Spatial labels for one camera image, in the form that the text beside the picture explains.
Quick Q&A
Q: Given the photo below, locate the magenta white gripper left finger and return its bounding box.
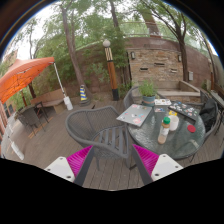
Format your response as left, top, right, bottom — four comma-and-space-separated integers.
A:
45, 146, 93, 183

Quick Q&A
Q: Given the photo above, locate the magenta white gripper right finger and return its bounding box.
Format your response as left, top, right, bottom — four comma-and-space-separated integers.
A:
132, 144, 182, 182

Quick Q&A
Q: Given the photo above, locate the round glass patio table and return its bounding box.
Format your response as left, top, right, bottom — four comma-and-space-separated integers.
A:
128, 106, 205, 160

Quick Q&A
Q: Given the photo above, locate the plastic bottle green cap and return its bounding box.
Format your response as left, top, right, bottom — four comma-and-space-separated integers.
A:
158, 117, 170, 144

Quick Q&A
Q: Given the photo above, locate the grey mesh patio chair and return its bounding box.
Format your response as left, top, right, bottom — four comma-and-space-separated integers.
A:
65, 106, 130, 168

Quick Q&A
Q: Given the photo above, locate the white cup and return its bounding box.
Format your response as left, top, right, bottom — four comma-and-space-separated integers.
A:
169, 115, 179, 131

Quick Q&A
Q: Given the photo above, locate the grey laptop with stickers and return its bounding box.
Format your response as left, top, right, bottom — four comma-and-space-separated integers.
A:
117, 104, 152, 127

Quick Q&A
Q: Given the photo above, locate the red round lid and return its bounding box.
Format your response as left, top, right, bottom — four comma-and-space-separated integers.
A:
187, 125, 196, 133

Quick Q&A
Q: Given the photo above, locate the white umbrella pole base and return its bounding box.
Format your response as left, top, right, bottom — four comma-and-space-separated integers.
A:
53, 62, 74, 111

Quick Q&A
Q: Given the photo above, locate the small white booklet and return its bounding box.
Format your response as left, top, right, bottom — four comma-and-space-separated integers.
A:
155, 99, 171, 106

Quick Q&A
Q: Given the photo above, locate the black laptop with stickers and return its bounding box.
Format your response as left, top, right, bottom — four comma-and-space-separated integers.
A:
168, 101, 199, 121

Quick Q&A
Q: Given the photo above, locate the blue yellow striped bollard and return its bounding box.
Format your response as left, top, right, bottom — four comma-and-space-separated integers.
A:
80, 85, 88, 101

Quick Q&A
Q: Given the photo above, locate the grey chair behind table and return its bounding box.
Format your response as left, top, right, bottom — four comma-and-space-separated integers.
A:
123, 86, 142, 109

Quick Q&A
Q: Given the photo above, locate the potted green plant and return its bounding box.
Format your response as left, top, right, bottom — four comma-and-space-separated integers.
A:
139, 80, 157, 107

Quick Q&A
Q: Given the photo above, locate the black backpack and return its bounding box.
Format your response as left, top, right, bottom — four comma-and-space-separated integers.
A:
200, 98, 218, 131

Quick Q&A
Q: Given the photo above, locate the orange patio umbrella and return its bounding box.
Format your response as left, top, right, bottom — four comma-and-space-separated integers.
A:
0, 57, 54, 103

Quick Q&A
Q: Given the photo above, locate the wooden lamp post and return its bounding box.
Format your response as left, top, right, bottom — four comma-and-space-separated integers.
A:
103, 39, 119, 101

